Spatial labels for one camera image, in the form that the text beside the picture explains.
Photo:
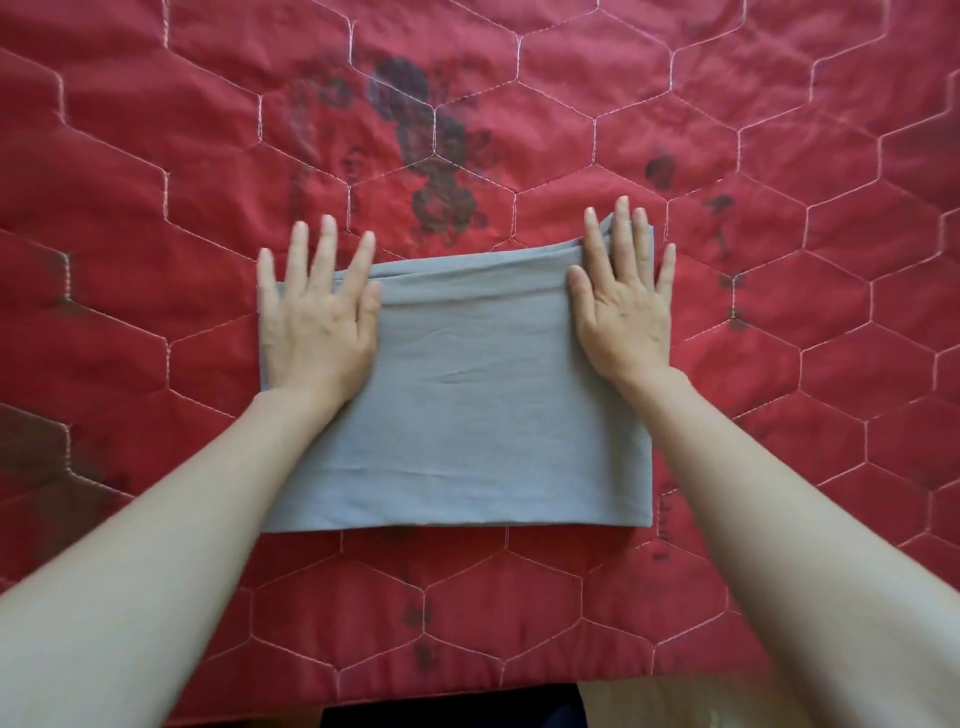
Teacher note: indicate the person's right hand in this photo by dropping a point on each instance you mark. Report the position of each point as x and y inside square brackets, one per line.
[626, 322]

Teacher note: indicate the person's left hand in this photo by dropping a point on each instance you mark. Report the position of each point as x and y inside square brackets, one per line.
[315, 337]

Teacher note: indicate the person's right little finger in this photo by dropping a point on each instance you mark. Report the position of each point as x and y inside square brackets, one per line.
[666, 271]

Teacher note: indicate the person's left middle finger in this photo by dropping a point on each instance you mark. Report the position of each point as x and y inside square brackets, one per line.
[322, 253]

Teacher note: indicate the person's left little finger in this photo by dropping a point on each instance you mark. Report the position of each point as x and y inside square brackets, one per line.
[267, 279]

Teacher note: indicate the person's left thumb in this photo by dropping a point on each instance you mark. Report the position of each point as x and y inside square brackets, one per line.
[370, 315]

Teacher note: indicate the person's right thumb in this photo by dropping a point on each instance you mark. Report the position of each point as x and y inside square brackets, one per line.
[581, 296]

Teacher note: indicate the person's right middle finger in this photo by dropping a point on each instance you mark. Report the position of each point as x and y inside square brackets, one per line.
[624, 234]

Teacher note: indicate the grey cloth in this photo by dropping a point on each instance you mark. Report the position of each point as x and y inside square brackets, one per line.
[480, 397]

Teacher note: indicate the person's left forearm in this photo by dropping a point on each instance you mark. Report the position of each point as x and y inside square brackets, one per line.
[142, 555]

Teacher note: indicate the person's right forearm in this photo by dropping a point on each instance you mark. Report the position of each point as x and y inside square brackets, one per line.
[795, 555]

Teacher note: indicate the red quilted bedspread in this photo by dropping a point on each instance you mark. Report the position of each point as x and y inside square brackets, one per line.
[480, 150]

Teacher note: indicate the person's dark trousers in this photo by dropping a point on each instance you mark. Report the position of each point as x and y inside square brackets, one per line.
[454, 706]

